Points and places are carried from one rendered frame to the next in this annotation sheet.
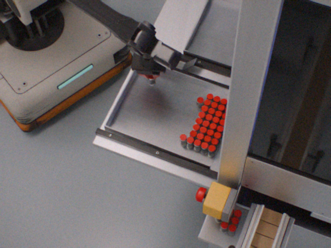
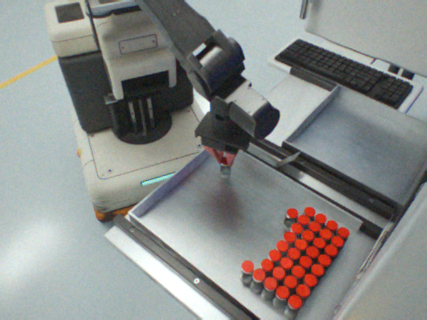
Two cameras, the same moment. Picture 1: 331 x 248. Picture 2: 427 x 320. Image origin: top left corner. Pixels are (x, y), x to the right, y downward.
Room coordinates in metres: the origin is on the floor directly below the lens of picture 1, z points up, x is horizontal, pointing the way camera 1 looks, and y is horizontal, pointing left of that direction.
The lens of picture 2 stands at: (0.48, -0.06, 1.50)
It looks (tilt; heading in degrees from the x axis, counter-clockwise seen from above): 48 degrees down; 14
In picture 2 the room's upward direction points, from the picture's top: straight up
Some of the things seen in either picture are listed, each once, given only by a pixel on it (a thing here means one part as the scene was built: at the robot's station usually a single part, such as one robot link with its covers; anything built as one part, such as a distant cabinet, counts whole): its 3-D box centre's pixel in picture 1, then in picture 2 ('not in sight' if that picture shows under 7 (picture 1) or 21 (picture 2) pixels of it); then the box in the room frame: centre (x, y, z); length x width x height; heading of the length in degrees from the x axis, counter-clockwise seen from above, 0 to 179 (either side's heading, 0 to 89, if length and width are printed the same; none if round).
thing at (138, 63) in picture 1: (148, 57); (226, 121); (0.98, 0.04, 1.04); 0.10 x 0.07 x 0.07; 80
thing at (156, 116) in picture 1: (173, 112); (243, 222); (0.87, -0.03, 0.90); 0.34 x 0.26 x 0.04; 63
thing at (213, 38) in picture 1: (247, 38); (379, 148); (1.12, -0.28, 0.90); 0.34 x 0.26 x 0.04; 64
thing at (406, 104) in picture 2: not in sight; (347, 69); (1.57, -0.24, 0.79); 0.45 x 0.28 x 0.03; 64
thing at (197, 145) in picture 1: (207, 123); (295, 255); (0.82, -0.12, 0.90); 0.18 x 0.02 x 0.05; 154
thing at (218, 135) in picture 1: (221, 129); (318, 270); (0.80, -0.16, 0.90); 0.18 x 0.02 x 0.05; 154
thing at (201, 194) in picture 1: (203, 195); not in sight; (0.56, -0.09, 0.99); 0.04 x 0.04 x 0.04; 64
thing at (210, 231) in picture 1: (228, 226); not in sight; (0.51, -0.16, 0.87); 0.14 x 0.13 x 0.02; 64
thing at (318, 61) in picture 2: not in sight; (341, 70); (1.52, -0.21, 0.82); 0.40 x 0.14 x 0.02; 64
